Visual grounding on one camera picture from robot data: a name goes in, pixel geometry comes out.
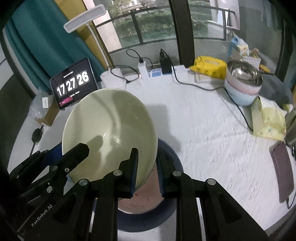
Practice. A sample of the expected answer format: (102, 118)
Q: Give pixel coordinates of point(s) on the cream bowl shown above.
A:
(111, 120)

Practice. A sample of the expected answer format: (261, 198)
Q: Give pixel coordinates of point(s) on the black balcony railing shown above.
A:
(150, 11)

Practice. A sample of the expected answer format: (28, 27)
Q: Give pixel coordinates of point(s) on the smartphone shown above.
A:
(282, 171)

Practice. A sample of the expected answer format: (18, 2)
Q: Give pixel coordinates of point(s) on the white charger plug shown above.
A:
(142, 69)

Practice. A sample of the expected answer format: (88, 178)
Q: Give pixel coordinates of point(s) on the white desk lamp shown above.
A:
(83, 18)

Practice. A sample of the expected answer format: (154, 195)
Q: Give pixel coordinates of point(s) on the yellow curtain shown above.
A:
(76, 7)

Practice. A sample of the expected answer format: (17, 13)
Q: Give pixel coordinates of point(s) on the steel bowl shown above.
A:
(245, 73)

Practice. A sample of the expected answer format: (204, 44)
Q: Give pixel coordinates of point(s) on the teal curtain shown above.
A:
(41, 46)

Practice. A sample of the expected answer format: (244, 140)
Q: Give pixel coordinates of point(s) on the pale pink stacked bowl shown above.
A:
(231, 84)

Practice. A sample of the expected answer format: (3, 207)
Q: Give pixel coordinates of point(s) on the light blue stacked bowl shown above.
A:
(240, 99)

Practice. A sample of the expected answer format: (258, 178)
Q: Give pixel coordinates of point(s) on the white power strip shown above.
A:
(156, 73)

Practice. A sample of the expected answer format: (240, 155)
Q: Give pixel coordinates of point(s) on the brown cardboard box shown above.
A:
(49, 115)

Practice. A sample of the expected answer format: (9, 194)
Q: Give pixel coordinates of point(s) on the dark sliding door frame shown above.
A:
(182, 30)

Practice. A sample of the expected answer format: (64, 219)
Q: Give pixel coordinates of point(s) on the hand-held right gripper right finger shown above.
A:
(160, 176)

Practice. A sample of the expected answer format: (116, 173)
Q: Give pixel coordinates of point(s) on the grey cloth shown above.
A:
(275, 90)

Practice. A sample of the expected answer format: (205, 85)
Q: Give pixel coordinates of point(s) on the white adapter box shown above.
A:
(179, 73)

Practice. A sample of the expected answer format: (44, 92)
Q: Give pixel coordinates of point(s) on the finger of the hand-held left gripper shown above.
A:
(32, 163)
(74, 155)

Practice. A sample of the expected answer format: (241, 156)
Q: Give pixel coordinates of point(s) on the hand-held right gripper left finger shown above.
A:
(134, 176)

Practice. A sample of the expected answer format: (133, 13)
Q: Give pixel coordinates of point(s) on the black tablet with clock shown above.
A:
(74, 83)

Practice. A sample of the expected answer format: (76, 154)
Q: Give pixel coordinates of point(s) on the white paper tag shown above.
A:
(45, 103)

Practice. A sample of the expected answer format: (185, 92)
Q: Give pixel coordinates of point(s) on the yellow tissue pack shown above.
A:
(270, 120)

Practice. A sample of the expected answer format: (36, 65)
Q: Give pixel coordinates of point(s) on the yellow packet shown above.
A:
(208, 67)

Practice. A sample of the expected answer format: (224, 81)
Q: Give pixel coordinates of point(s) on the snack bags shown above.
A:
(240, 45)

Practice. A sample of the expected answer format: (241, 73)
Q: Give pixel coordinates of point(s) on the pink dotted bowl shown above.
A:
(148, 199)

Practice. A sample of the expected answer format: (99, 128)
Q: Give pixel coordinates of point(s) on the black power adapter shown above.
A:
(165, 62)

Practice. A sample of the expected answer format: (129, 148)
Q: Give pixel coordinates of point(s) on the clear plastic bag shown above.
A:
(37, 106)

